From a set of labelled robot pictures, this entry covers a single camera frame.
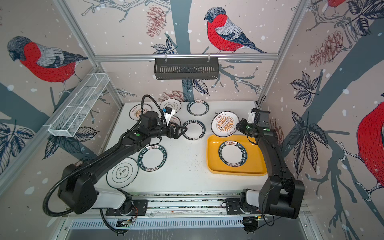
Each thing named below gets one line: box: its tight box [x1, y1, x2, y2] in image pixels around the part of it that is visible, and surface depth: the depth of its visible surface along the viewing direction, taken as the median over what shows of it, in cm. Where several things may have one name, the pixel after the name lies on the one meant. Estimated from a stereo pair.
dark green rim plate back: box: [187, 99, 210, 117], surface depth 122 cm
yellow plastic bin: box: [206, 134, 268, 176], surface depth 92 cm
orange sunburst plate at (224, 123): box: [211, 111, 240, 138], surface depth 90 cm
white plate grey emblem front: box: [106, 157, 139, 189], surface depth 85 cm
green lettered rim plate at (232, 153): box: [218, 140, 248, 168], surface depth 94 cm
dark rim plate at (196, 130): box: [182, 119, 206, 141], surface depth 106 cm
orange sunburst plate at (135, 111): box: [129, 103, 153, 121], surface depth 120 cm
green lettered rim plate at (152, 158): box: [137, 144, 168, 172], surface depth 91 cm
